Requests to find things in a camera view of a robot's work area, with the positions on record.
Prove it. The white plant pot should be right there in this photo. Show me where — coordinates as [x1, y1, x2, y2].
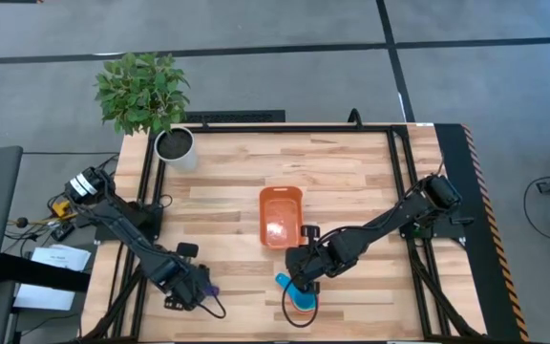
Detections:
[153, 125, 198, 172]

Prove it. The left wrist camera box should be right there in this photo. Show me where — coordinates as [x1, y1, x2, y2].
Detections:
[176, 242, 200, 260]

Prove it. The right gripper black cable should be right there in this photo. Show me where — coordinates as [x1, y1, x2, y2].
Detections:
[282, 274, 319, 329]

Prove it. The orange plastic basket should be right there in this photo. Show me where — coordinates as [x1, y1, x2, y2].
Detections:
[258, 185, 307, 251]

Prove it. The white paper sheet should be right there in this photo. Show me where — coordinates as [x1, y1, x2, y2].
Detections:
[30, 244, 93, 272]
[12, 284, 76, 312]

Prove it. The light blue measuring cup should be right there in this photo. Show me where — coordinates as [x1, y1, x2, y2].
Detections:
[274, 271, 320, 314]

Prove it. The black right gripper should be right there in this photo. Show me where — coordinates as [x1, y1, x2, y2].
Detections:
[285, 236, 336, 294]

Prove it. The yellow cable clamp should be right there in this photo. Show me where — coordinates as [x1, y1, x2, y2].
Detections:
[51, 198, 74, 219]

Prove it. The black mat with hazard stripe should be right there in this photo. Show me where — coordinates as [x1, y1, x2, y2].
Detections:
[434, 122, 530, 343]

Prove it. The black desk bar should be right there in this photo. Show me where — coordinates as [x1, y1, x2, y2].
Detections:
[0, 251, 91, 292]

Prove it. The black curved hook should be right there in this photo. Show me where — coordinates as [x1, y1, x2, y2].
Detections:
[347, 107, 364, 130]

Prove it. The green leafy plant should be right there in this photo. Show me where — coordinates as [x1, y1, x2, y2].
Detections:
[94, 52, 192, 137]

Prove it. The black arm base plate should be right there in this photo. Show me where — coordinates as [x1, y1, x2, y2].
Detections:
[94, 203, 164, 242]
[396, 200, 475, 240]

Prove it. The black power brick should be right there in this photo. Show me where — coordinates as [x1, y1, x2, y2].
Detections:
[50, 222, 75, 243]

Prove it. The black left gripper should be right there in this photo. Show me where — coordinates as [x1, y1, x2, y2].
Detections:
[163, 267, 217, 311]

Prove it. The black aluminium table frame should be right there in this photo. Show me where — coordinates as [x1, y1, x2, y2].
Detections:
[81, 122, 489, 344]

